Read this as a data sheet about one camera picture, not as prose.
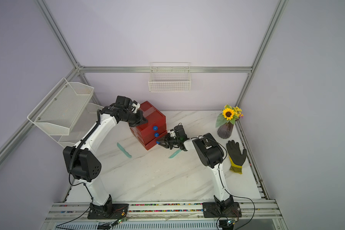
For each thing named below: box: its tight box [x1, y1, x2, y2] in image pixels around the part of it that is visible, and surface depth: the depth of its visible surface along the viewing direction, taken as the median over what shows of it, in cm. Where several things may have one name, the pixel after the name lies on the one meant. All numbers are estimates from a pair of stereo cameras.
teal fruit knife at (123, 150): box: [116, 142, 132, 159], surface depth 100 cm
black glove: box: [226, 139, 248, 175], surface depth 93 cm
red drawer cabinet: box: [129, 100, 168, 151], surface depth 90 cm
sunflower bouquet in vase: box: [215, 103, 244, 139], surface depth 86 cm
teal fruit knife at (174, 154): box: [168, 149, 182, 160], surface depth 97 cm
